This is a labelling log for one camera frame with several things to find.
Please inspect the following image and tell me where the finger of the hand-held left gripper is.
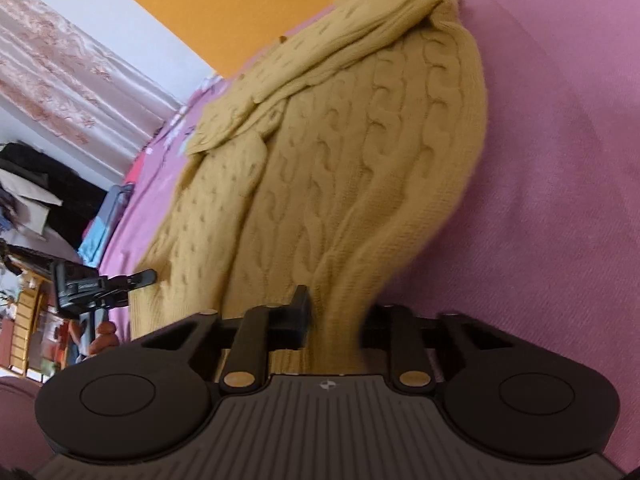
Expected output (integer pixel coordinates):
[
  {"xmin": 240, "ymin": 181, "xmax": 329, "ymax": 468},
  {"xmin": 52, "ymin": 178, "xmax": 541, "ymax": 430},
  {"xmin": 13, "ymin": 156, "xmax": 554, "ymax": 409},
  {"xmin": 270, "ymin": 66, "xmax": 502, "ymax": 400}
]
[{"xmin": 127, "ymin": 268, "xmax": 159, "ymax": 291}]

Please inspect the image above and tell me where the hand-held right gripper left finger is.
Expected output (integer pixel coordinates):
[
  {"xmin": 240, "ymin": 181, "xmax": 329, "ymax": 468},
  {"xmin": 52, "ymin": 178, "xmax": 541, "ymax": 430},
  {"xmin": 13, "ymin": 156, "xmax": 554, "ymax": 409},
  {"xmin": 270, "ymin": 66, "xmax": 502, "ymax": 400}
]
[{"xmin": 127, "ymin": 285, "xmax": 314, "ymax": 394}]

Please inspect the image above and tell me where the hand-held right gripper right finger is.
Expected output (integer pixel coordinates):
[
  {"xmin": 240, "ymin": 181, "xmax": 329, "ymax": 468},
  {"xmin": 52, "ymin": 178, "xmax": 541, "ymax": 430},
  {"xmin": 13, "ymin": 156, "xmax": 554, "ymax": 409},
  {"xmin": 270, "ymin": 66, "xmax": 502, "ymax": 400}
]
[{"xmin": 359, "ymin": 303, "xmax": 517, "ymax": 394}]

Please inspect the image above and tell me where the mustard cable-knit cardigan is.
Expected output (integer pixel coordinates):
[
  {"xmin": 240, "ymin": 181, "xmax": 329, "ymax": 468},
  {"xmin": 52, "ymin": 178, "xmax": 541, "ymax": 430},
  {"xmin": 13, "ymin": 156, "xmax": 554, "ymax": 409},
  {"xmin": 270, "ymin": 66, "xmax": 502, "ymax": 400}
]
[{"xmin": 127, "ymin": 0, "xmax": 490, "ymax": 377}]

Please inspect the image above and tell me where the pile of dark clothes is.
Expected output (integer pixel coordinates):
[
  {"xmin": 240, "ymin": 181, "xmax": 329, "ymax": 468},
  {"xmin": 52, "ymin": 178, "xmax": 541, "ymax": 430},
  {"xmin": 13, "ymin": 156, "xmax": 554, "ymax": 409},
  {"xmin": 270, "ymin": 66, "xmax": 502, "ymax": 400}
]
[{"xmin": 0, "ymin": 142, "xmax": 110, "ymax": 252}]

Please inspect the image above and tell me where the person's left hand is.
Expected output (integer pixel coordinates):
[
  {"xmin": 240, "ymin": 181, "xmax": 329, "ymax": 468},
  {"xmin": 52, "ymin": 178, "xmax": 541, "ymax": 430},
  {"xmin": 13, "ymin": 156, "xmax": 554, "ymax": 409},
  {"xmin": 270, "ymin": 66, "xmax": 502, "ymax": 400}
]
[{"xmin": 70, "ymin": 320, "xmax": 122, "ymax": 359}]

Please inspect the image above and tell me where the blue cloth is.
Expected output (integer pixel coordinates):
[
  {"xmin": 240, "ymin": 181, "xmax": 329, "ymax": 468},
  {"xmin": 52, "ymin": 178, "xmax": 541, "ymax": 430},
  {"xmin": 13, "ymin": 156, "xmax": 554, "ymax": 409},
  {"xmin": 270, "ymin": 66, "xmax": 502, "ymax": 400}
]
[{"xmin": 77, "ymin": 183, "xmax": 137, "ymax": 267}]

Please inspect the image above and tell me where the wooden cabinet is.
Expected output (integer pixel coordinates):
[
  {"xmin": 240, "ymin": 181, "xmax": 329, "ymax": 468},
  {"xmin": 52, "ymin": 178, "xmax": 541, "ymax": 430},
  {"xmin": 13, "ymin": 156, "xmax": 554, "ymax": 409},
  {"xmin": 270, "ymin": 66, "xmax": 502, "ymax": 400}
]
[{"xmin": 7, "ymin": 280, "xmax": 53, "ymax": 377}]

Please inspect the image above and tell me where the white floral curtain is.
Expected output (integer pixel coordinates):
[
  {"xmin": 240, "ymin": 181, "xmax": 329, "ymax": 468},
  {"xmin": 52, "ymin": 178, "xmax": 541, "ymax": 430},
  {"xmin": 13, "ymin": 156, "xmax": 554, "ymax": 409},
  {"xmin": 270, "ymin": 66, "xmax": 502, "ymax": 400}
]
[{"xmin": 0, "ymin": 0, "xmax": 182, "ymax": 181}]

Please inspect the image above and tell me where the pink printed bed sheet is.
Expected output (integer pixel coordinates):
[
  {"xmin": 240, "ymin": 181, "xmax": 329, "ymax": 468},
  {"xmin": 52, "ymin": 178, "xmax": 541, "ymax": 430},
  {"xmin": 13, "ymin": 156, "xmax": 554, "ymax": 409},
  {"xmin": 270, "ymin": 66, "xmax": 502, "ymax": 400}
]
[{"xmin": 0, "ymin": 0, "xmax": 640, "ymax": 471}]

